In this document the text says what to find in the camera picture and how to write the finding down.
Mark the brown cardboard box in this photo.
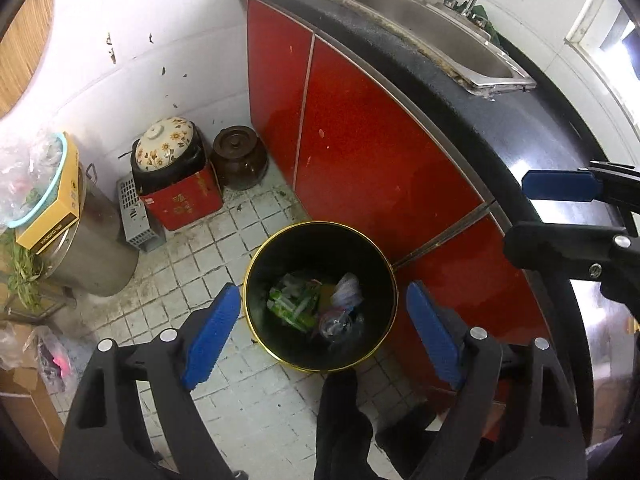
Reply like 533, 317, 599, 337
0, 367, 66, 476

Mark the clear plastic bag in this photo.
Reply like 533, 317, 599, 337
0, 135, 62, 226

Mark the floral ceramic pot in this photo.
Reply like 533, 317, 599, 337
131, 116, 208, 196

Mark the black gold rim trash bin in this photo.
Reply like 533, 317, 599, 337
242, 220, 399, 373

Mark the green drink carton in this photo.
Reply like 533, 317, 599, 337
266, 280, 323, 332

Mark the red kitchen cabinet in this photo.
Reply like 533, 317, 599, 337
246, 0, 538, 441

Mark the green leafy vegetable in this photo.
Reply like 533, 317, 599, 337
0, 230, 47, 311

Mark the blue white plastic wrapper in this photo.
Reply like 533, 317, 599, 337
330, 273, 362, 311

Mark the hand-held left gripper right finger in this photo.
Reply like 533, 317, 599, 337
406, 281, 588, 480

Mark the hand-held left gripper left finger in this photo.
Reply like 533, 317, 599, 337
59, 282, 242, 480

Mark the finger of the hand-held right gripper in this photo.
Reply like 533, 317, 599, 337
521, 160, 640, 206
502, 222, 640, 284

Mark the red box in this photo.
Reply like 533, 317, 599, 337
137, 167, 224, 232

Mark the dark green cloth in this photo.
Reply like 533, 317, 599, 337
470, 5, 507, 52

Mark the round bamboo tray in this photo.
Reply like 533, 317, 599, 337
0, 0, 55, 118

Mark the yellow cardboard box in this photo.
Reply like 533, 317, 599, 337
15, 132, 81, 253

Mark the grey plastic basket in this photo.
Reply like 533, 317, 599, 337
116, 175, 166, 252

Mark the stainless steel sink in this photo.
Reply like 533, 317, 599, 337
285, 0, 537, 98

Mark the crushed clear plastic cup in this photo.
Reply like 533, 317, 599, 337
317, 307, 369, 347

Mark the teal plastic basin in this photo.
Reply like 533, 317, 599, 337
0, 132, 69, 231

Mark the large steel pot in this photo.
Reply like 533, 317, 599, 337
42, 162, 140, 298

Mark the brown glazed jar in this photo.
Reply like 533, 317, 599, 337
210, 126, 269, 191

